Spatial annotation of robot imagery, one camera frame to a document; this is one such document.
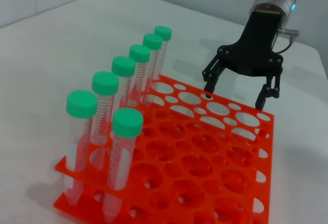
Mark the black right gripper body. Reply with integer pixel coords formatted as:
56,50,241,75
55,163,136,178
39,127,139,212
217,10,284,77

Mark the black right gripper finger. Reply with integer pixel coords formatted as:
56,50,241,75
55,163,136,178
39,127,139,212
201,53,226,99
255,69,282,111

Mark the green-capped clear test tube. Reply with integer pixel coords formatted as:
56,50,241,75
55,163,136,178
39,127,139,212
87,71,120,171
127,44,151,108
151,25,173,91
140,33,163,107
110,56,136,122
63,90,98,207
101,108,144,223

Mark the orange plastic test tube rack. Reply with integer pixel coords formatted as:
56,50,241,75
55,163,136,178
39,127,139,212
53,74,276,224

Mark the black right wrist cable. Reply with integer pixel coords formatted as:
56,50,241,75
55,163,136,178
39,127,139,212
273,24,301,54

